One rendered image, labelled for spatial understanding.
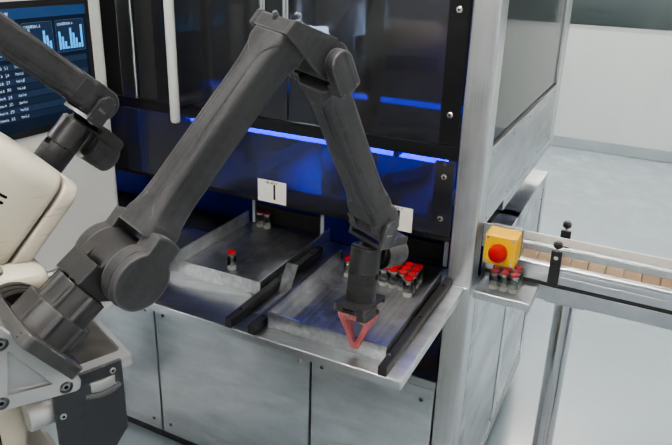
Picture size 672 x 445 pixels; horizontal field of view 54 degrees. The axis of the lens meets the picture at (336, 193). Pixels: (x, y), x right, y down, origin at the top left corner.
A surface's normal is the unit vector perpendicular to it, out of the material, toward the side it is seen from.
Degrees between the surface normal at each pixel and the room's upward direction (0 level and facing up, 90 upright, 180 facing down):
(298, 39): 97
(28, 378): 90
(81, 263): 38
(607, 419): 0
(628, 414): 0
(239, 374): 90
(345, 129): 99
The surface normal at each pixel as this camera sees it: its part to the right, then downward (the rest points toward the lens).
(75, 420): 0.66, 0.28
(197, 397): -0.45, 0.30
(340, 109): 0.69, 0.47
